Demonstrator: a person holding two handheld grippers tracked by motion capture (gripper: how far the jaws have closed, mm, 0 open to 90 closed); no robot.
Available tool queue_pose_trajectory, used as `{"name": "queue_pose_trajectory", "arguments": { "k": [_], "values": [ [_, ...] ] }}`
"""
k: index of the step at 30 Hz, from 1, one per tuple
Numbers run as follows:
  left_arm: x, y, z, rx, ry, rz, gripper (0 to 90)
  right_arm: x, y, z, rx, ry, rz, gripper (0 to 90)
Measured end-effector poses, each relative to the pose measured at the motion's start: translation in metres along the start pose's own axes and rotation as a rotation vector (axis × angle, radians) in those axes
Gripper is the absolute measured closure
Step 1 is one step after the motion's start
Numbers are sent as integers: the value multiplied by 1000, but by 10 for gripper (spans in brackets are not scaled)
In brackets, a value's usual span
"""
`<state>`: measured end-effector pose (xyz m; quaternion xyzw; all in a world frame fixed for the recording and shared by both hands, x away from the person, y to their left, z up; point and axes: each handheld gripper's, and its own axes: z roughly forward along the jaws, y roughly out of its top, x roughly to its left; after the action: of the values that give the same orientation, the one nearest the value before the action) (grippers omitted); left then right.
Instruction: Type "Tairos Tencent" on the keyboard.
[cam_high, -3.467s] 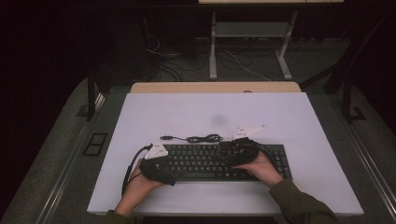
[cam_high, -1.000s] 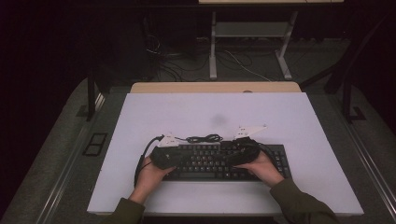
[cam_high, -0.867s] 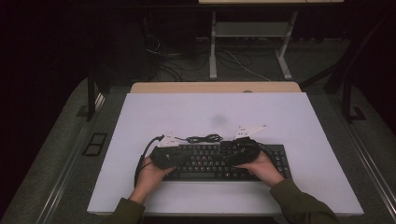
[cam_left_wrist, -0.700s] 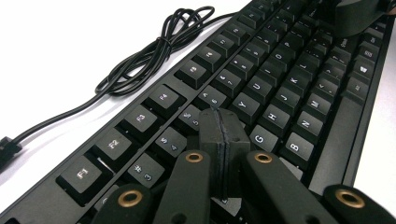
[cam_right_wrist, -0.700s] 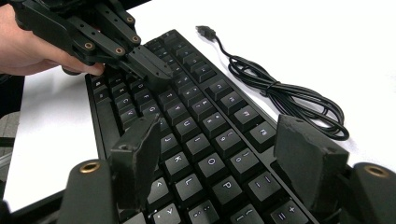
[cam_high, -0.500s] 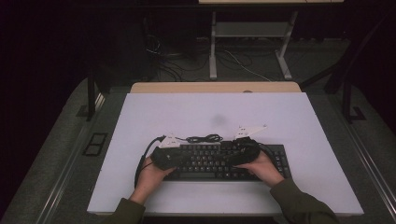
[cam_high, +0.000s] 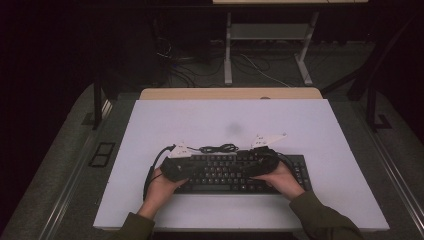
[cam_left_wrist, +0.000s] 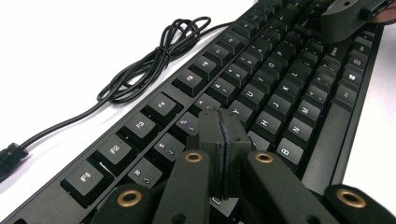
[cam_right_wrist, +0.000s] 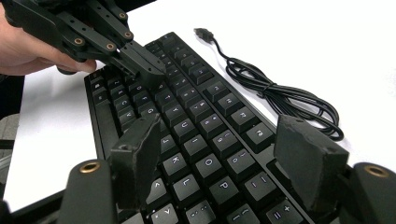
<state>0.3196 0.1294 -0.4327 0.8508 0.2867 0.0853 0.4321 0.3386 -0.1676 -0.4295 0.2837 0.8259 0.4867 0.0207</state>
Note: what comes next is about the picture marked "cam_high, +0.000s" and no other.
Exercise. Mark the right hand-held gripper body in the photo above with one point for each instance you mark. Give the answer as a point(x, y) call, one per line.
point(266, 156)

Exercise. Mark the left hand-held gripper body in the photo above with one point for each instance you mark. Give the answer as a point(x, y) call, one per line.
point(175, 168)

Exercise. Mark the black computer keyboard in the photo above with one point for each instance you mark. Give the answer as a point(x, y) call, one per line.
point(220, 173)

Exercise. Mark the person's right hand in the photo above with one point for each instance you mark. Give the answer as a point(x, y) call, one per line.
point(283, 181)

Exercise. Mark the person's left hand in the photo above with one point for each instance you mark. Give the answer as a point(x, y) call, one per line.
point(158, 195)

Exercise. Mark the black metal stand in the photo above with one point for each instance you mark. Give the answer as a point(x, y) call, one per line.
point(97, 106)
point(371, 106)

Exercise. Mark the black rectangular floor frame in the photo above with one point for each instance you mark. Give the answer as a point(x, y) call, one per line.
point(100, 165)

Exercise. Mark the white metal table frame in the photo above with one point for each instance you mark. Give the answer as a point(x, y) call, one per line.
point(228, 66)

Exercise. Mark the aluminium rail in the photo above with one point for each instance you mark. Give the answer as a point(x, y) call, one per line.
point(400, 186)
point(63, 203)

